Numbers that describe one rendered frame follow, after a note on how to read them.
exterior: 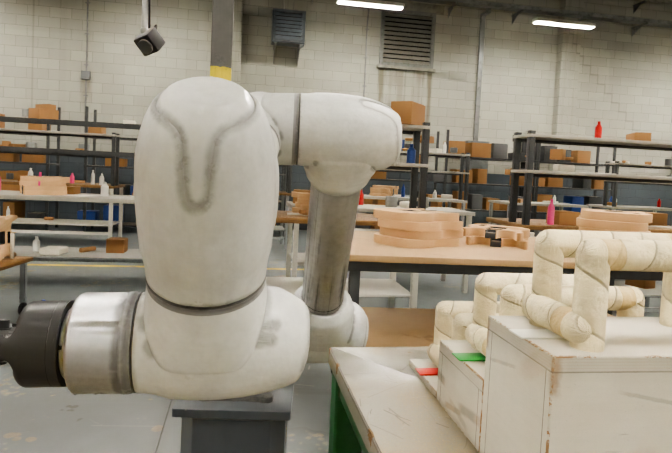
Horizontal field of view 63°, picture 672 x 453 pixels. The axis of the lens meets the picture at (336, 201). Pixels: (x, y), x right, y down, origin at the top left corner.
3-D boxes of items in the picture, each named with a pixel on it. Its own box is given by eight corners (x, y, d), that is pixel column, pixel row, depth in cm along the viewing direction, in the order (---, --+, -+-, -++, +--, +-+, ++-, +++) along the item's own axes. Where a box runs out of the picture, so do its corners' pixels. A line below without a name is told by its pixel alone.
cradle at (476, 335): (494, 369, 69) (496, 345, 69) (459, 341, 81) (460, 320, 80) (519, 369, 70) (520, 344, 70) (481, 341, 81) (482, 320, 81)
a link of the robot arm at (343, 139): (282, 322, 153) (360, 324, 155) (280, 375, 141) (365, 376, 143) (293, 73, 103) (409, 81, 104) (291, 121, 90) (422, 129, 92)
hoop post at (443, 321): (436, 366, 94) (439, 312, 93) (429, 360, 97) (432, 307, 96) (453, 366, 94) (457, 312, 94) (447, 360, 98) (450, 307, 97)
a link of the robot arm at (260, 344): (152, 343, 57) (144, 236, 51) (300, 341, 60) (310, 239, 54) (133, 430, 48) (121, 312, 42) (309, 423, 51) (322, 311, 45)
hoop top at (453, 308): (438, 321, 93) (439, 302, 93) (432, 316, 97) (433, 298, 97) (547, 322, 96) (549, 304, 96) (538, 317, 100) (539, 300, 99)
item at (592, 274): (581, 352, 53) (588, 256, 53) (562, 342, 56) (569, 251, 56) (611, 352, 54) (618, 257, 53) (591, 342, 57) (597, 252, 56)
